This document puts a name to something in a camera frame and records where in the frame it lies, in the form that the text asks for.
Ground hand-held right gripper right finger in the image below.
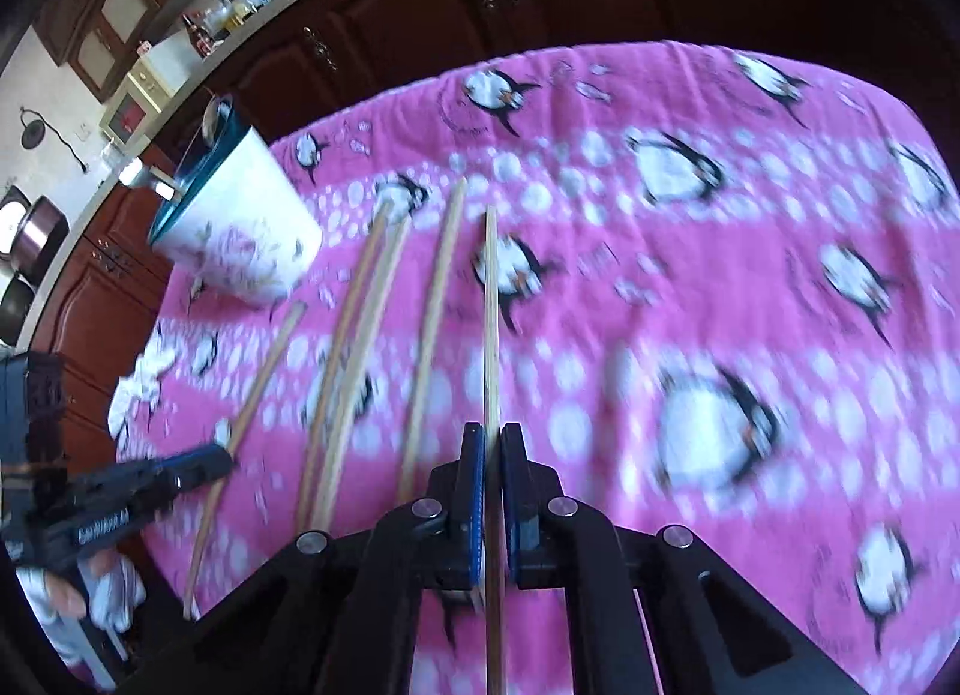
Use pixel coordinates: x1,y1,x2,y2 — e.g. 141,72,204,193
499,421,871,695

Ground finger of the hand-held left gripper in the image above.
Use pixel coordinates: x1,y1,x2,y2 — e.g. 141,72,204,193
150,444,235,490

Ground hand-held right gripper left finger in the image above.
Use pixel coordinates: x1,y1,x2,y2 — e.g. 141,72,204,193
131,421,488,695

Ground wooden chopstick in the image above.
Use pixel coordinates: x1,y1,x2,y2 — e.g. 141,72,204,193
311,215,415,523
397,177,470,505
484,209,505,695
294,200,395,535
182,301,308,621

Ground person's left hand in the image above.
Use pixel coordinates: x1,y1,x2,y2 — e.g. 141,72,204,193
15,549,147,640

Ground crumpled white tissue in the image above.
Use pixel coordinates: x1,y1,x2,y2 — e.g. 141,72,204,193
109,346,177,437

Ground dark cooking pot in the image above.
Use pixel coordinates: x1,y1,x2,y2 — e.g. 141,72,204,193
0,271,38,347

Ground metal pots on stove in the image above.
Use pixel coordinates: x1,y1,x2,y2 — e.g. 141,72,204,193
11,196,70,283

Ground pink penguin print blanket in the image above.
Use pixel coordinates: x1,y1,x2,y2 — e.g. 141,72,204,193
112,38,960,695

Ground cream microwave oven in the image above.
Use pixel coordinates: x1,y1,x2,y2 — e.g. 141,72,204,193
100,61,172,143

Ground black round hanging utensil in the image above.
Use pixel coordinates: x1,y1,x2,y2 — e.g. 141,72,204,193
19,106,91,175

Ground dark sauce bottle red label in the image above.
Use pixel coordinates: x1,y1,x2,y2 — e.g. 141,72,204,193
184,12,215,58

